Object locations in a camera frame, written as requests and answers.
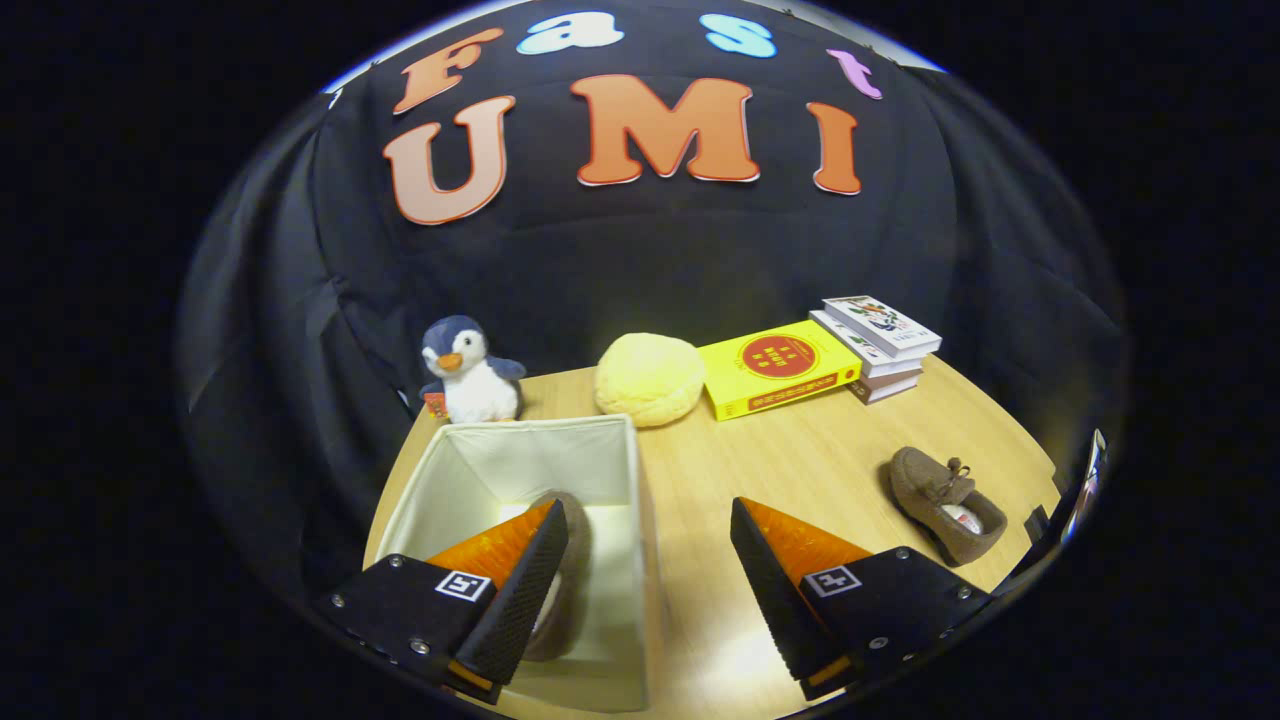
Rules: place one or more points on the beige fabric storage box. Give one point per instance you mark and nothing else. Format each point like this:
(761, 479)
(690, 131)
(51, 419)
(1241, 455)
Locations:
(520, 460)

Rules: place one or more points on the yellow book red circle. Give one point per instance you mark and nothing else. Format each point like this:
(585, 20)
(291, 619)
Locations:
(780, 370)

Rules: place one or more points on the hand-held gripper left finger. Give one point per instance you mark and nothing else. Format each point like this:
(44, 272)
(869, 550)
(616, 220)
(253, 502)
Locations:
(520, 600)

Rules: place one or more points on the shiny metal frame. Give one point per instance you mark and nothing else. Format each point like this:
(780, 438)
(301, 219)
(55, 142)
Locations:
(1085, 490)

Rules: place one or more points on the brown-edged book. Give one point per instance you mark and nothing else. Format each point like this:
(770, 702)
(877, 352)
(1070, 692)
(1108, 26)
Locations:
(885, 387)

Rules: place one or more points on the penguin plush toy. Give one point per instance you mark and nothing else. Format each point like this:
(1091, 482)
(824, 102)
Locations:
(470, 380)

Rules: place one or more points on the brown suede shoe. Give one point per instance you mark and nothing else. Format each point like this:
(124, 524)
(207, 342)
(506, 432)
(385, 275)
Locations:
(575, 560)
(935, 490)

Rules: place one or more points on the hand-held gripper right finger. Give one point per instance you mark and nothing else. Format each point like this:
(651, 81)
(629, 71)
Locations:
(775, 600)

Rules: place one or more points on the yellow round plush bread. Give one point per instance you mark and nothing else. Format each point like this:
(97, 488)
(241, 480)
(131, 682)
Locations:
(648, 380)

